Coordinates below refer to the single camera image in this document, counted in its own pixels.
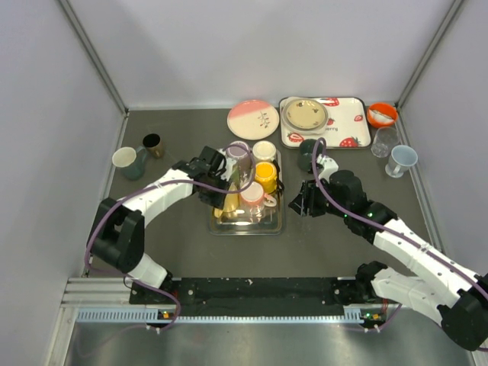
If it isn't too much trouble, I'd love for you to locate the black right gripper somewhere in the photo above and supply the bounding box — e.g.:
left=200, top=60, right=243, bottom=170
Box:
left=288, top=177, right=349, bottom=218

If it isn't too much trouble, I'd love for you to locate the pale yellow mug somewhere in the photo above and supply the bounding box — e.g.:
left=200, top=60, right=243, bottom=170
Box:
left=213, top=194, right=239, bottom=218

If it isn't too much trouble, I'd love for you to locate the orange yellow mug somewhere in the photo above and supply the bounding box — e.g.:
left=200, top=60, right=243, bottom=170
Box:
left=255, top=162, right=278, bottom=194

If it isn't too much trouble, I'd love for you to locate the pink white mug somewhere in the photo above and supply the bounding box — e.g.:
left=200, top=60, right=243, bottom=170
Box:
left=239, top=181, right=278, bottom=215

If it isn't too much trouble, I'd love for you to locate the dark grey green mug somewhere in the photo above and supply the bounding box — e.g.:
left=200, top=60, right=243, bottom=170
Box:
left=297, top=139, right=324, bottom=174

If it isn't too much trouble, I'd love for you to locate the dark brown patterned cup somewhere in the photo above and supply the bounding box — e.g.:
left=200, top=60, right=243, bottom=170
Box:
left=143, top=133, right=164, bottom=159

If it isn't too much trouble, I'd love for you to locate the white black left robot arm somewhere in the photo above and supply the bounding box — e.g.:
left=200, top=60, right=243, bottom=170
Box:
left=87, top=146, right=236, bottom=303

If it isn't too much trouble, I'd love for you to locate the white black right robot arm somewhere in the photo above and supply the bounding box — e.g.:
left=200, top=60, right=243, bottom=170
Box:
left=288, top=170, right=487, bottom=351

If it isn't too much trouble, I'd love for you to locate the light green mug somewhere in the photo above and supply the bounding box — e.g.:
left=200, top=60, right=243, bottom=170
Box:
left=226, top=165, right=241, bottom=188

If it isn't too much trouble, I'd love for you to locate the mauve purple mug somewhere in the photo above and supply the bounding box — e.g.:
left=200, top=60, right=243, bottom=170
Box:
left=225, top=141, right=252, bottom=187

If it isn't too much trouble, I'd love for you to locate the steel mug tray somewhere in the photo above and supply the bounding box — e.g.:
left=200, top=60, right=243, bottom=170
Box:
left=209, top=146, right=284, bottom=236

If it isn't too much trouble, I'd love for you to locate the cream white mug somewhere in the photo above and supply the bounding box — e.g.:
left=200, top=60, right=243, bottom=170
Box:
left=252, top=140, right=277, bottom=163

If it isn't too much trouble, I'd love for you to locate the teal mug white inside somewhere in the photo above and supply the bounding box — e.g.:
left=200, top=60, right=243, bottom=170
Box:
left=111, top=146, right=148, bottom=181

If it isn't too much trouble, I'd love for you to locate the pink cream round plate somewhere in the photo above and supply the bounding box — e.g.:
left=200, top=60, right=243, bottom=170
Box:
left=227, top=99, right=280, bottom=140

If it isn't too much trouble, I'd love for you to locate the beige floral bowl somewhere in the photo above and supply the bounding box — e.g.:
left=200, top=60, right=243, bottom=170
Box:
left=281, top=98, right=329, bottom=135

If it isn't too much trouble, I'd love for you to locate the strawberry pattern square tray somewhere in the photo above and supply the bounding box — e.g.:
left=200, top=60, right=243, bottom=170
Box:
left=279, top=96, right=371, bottom=149

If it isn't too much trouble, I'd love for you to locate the clear drinking glass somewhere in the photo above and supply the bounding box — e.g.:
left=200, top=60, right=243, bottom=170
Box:
left=371, top=127, right=400, bottom=158

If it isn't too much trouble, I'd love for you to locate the light blue cup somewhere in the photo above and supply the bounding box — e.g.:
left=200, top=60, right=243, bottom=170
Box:
left=385, top=145, right=418, bottom=178

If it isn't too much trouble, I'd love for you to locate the orange bowl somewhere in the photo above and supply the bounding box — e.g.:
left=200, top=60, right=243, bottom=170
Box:
left=367, top=102, right=398, bottom=128

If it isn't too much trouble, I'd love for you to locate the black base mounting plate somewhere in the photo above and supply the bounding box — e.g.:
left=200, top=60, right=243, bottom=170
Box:
left=129, top=275, right=382, bottom=317

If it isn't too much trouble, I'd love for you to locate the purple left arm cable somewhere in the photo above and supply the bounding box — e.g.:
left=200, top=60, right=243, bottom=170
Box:
left=84, top=143, right=255, bottom=335

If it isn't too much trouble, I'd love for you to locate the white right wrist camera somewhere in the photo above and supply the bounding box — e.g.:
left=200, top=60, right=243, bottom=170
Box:
left=316, top=155, right=339, bottom=181

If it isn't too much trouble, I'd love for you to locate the grey slotted cable duct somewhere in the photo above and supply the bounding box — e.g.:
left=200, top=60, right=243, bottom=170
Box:
left=76, top=308, right=364, bottom=324

